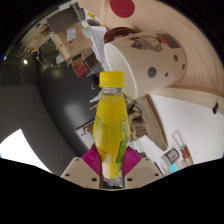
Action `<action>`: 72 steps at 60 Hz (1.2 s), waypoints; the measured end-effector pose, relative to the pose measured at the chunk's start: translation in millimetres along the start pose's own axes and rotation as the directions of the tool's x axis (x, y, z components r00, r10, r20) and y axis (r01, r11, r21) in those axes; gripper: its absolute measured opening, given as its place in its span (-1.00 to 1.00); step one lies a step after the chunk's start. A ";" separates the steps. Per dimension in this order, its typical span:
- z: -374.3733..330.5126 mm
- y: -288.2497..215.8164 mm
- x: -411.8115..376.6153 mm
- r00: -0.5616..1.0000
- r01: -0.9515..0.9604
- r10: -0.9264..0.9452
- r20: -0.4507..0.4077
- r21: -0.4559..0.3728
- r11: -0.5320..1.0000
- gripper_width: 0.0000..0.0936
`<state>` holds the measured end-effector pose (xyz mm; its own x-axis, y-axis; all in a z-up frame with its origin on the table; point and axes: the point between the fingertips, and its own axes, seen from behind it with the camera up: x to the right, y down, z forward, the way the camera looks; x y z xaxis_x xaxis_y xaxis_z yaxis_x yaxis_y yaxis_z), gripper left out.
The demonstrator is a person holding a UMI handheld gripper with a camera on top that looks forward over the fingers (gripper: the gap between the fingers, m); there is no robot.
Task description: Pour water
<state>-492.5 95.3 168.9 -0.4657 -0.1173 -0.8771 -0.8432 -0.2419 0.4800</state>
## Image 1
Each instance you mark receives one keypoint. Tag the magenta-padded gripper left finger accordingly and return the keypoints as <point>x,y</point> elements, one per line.
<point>83,171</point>

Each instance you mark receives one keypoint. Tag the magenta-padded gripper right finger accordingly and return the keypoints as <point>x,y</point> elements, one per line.
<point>141,171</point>

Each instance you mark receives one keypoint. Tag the yellow drink bottle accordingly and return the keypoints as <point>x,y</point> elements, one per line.
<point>110,130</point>

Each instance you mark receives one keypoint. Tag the small white jar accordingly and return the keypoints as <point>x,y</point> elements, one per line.
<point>170,156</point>

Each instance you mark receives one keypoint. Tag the wooden folding fan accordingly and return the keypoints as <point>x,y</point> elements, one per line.
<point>184,151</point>

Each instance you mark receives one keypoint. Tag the long ceiling light strip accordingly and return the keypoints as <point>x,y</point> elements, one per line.
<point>20,151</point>

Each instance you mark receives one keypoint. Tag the red box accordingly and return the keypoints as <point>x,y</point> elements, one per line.
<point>80,68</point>

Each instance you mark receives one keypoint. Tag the cream mug with dark dots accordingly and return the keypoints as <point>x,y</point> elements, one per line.
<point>156,63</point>

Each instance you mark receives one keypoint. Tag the round ceiling spotlight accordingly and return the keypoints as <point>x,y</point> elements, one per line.
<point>25,61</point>

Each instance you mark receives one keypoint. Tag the cardboard box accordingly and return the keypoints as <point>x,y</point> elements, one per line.
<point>71,43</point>

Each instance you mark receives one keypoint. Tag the light wooden drawing board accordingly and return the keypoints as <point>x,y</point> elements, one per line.
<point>200,50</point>

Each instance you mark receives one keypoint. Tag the yellow marker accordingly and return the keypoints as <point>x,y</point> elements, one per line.
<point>91,15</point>

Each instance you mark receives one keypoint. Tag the flat round red coaster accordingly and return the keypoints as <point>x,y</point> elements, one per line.
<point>122,8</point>

